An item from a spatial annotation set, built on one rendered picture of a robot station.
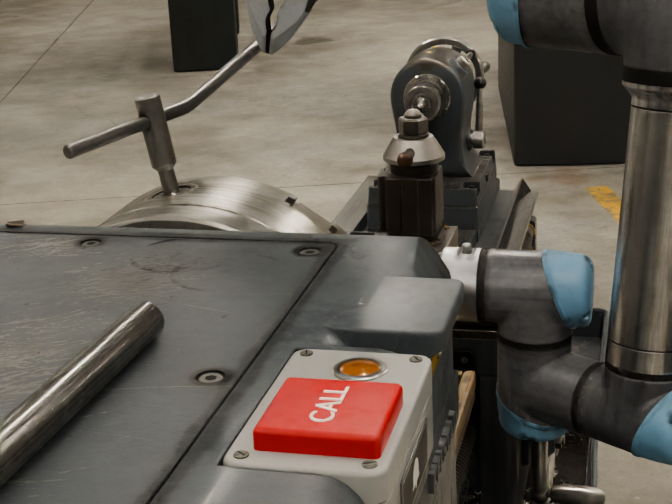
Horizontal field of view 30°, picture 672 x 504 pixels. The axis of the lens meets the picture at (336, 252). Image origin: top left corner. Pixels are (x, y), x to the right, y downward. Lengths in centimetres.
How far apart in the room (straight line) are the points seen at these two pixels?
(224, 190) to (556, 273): 35
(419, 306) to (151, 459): 22
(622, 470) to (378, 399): 262
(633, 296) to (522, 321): 13
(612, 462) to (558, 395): 200
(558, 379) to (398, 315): 53
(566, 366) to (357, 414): 68
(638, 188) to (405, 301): 44
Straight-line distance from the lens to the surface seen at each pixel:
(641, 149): 115
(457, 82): 217
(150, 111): 107
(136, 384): 67
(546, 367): 126
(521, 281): 123
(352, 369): 65
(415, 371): 66
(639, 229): 116
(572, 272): 123
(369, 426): 58
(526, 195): 242
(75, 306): 78
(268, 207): 106
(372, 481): 56
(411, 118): 159
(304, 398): 61
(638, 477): 318
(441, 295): 76
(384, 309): 74
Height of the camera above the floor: 152
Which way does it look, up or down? 19 degrees down
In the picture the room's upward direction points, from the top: 3 degrees counter-clockwise
